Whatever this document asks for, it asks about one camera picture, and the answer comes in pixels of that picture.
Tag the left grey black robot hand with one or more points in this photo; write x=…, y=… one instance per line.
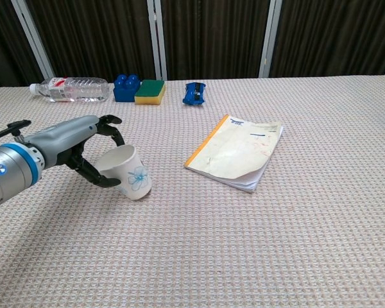
x=67, y=141

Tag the white paper cup blue flower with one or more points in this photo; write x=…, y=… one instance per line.
x=133, y=176

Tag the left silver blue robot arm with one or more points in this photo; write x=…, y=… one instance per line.
x=9, y=173

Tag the clear plastic water bottle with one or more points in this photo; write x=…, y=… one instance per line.
x=73, y=89

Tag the blue plastic building block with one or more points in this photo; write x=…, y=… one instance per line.
x=125, y=90

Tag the yellow green kitchen sponge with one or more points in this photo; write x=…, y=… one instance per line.
x=150, y=92

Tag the blue toy car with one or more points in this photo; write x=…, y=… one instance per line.
x=194, y=93

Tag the woven beige tablecloth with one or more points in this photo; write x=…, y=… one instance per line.
x=192, y=240

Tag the worn notebook yellow spine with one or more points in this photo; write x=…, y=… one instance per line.
x=234, y=150

